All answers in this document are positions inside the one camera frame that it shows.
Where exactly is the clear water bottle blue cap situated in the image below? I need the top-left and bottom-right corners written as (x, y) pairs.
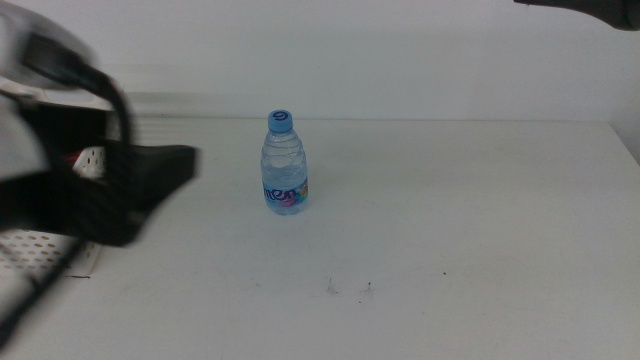
top-left (260, 109), bottom-right (309, 217)

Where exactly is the white perforated plastic basket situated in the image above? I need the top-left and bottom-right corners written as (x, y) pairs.
top-left (0, 143), bottom-right (109, 306)

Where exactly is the black cable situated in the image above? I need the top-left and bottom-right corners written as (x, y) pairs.
top-left (22, 32), bottom-right (134, 147)

